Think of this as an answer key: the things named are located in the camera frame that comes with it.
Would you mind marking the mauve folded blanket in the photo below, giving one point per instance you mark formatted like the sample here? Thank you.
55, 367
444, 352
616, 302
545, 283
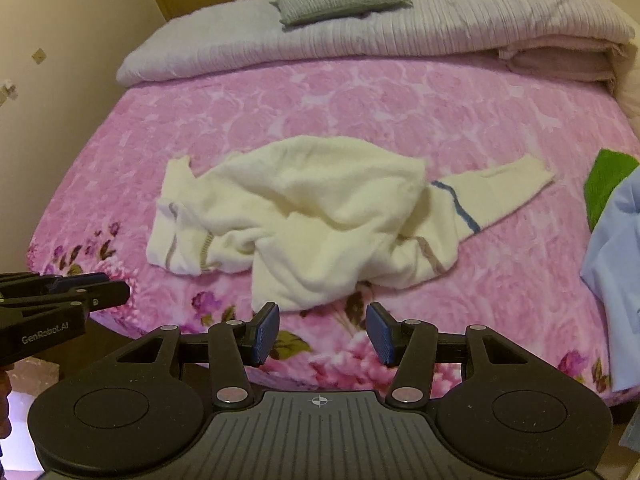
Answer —
569, 58

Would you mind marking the green knit garment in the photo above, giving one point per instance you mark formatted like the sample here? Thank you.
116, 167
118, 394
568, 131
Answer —
608, 170

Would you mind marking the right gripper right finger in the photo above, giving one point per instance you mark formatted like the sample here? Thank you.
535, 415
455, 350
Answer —
414, 348

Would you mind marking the striped grey folded quilt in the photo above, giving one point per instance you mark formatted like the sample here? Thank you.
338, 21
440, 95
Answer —
243, 33

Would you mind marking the person left hand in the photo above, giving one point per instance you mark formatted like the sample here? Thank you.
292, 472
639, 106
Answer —
5, 390

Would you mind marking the white knit sweater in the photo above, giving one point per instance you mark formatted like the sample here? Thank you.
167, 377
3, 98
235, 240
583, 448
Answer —
311, 218

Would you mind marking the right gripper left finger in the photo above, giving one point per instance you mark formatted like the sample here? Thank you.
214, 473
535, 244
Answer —
227, 348

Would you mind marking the light blue shirt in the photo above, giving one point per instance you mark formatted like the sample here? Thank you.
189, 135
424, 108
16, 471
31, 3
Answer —
611, 271

